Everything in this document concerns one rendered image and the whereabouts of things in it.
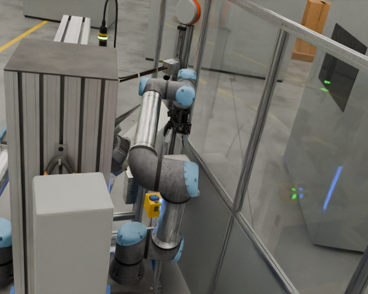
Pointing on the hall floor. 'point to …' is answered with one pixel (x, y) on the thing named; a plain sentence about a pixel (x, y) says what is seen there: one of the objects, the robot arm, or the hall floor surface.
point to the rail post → (156, 273)
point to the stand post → (138, 202)
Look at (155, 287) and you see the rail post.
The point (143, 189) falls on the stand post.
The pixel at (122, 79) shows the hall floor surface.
